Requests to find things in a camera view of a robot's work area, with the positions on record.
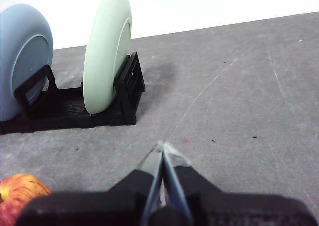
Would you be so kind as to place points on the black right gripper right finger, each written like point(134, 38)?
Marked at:
point(224, 208)

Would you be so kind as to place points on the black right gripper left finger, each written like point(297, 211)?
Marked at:
point(124, 203)

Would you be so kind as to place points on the red yellow apple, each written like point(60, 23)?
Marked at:
point(15, 196)

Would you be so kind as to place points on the black plate rack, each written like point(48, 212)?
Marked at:
point(64, 111)

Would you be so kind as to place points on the green plate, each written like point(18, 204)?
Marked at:
point(99, 61)

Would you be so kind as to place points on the blue plate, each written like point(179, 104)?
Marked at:
point(15, 49)

